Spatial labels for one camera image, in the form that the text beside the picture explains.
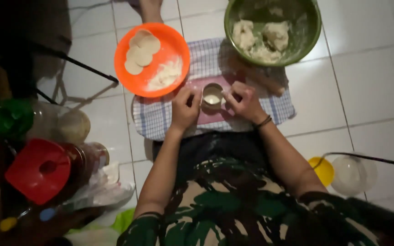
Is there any person's left hand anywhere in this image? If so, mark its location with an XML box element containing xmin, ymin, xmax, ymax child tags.
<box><xmin>171</xmin><ymin>87</ymin><xmax>202</xmax><ymax>134</ymax></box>

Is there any person's right hand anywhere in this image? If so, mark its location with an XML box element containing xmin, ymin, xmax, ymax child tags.
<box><xmin>222</xmin><ymin>81</ymin><xmax>269</xmax><ymax>126</ymax></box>

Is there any round metal cutter cup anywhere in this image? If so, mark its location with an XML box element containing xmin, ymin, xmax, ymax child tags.
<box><xmin>201</xmin><ymin>83</ymin><xmax>224</xmax><ymax>110</ymax></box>

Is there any black wrist band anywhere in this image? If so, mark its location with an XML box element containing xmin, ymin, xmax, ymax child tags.
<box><xmin>253</xmin><ymin>115</ymin><xmax>273</xmax><ymax>130</ymax></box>

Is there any wooden rolling pin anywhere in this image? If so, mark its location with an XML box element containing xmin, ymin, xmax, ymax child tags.
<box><xmin>232</xmin><ymin>59</ymin><xmax>286</xmax><ymax>97</ymax></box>

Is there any pink cutting mat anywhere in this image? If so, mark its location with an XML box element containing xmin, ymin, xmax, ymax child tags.
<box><xmin>183</xmin><ymin>76</ymin><xmax>252</xmax><ymax>126</ymax></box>

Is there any blue checked white cloth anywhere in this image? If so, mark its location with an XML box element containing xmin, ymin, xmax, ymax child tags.
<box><xmin>132</xmin><ymin>38</ymin><xmax>296</xmax><ymax>141</ymax></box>

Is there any white flour pile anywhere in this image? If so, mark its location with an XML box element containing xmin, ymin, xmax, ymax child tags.
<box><xmin>146</xmin><ymin>56</ymin><xmax>183</xmax><ymax>91</ymax></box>

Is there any white dough lump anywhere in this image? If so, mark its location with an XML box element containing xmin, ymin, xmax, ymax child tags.
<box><xmin>232</xmin><ymin>20</ymin><xmax>290</xmax><ymax>64</ymax></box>

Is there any round flat dough disc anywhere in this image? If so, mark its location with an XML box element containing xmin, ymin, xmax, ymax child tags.
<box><xmin>127</xmin><ymin>46</ymin><xmax>153</xmax><ymax>67</ymax></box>
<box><xmin>129</xmin><ymin>29</ymin><xmax>152</xmax><ymax>48</ymax></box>
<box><xmin>139</xmin><ymin>35</ymin><xmax>161</xmax><ymax>55</ymax></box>
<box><xmin>124</xmin><ymin>59</ymin><xmax>144</xmax><ymax>76</ymax></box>

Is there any orange plastic plate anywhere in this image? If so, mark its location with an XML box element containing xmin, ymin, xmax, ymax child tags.
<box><xmin>114</xmin><ymin>23</ymin><xmax>191</xmax><ymax>98</ymax></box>

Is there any green plastic bowl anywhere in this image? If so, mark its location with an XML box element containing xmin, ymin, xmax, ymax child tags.
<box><xmin>224</xmin><ymin>0</ymin><xmax>322</xmax><ymax>67</ymax></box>

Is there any yellow round lid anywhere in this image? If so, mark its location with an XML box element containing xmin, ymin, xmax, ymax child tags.
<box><xmin>308</xmin><ymin>156</ymin><xmax>335</xmax><ymax>187</ymax></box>

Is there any white plastic bag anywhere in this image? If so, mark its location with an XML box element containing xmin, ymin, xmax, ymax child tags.
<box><xmin>64</xmin><ymin>161</ymin><xmax>136</xmax><ymax>210</ymax></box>

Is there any person's camouflage clothing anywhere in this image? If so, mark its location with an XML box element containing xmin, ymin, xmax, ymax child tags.
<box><xmin>117</xmin><ymin>131</ymin><xmax>394</xmax><ymax>246</ymax></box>

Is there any black metal rod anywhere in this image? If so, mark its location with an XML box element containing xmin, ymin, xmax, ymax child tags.
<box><xmin>29</xmin><ymin>41</ymin><xmax>119</xmax><ymax>85</ymax></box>

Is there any light green plastic bag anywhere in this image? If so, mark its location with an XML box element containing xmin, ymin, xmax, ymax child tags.
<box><xmin>111</xmin><ymin>208</ymin><xmax>136</xmax><ymax>234</ymax></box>

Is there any clear round plastic container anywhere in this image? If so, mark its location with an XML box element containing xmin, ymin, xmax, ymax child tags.
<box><xmin>330</xmin><ymin>153</ymin><xmax>378</xmax><ymax>197</ymax></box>

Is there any clear jar with red lid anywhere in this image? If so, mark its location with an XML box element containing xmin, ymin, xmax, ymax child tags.
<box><xmin>5</xmin><ymin>138</ymin><xmax>110</xmax><ymax>205</ymax></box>

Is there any blue round knob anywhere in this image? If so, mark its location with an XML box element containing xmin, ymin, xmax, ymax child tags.
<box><xmin>40</xmin><ymin>208</ymin><xmax>57</xmax><ymax>222</ymax></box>

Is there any clear jar with green lid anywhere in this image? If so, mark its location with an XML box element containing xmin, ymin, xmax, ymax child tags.
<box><xmin>0</xmin><ymin>98</ymin><xmax>91</xmax><ymax>146</ymax></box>

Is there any dark furniture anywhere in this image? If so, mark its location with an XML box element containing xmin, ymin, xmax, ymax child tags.
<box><xmin>0</xmin><ymin>0</ymin><xmax>73</xmax><ymax>103</ymax></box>

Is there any yellow round knob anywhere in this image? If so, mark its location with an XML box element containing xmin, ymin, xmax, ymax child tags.
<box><xmin>0</xmin><ymin>217</ymin><xmax>18</xmax><ymax>232</ymax></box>

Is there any black cable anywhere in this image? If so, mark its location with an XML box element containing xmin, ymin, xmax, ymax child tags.
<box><xmin>313</xmin><ymin>152</ymin><xmax>394</xmax><ymax>170</ymax></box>

